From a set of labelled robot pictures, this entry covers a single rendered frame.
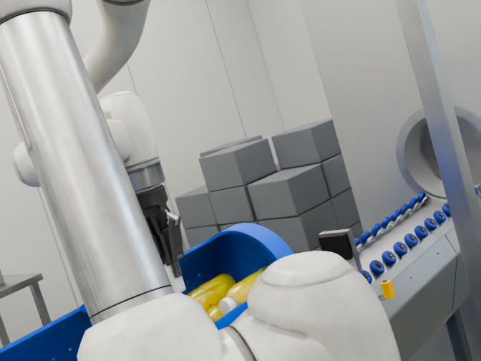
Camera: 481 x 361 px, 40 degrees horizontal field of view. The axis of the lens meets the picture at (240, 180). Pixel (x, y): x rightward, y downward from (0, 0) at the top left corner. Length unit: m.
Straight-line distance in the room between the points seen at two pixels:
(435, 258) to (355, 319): 1.45
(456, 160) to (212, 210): 3.31
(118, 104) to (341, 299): 0.78
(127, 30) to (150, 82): 4.75
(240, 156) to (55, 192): 3.93
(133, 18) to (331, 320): 0.56
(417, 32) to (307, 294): 1.19
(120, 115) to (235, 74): 5.22
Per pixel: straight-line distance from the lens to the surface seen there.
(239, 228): 1.59
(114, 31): 1.09
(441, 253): 2.22
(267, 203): 4.57
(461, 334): 2.72
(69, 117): 0.79
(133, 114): 1.38
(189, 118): 6.03
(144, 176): 1.38
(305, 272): 0.74
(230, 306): 1.48
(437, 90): 1.82
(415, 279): 2.05
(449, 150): 1.85
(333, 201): 4.78
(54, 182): 0.78
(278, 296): 0.74
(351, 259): 1.93
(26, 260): 4.97
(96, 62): 1.16
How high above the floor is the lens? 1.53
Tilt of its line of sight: 7 degrees down
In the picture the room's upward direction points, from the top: 17 degrees counter-clockwise
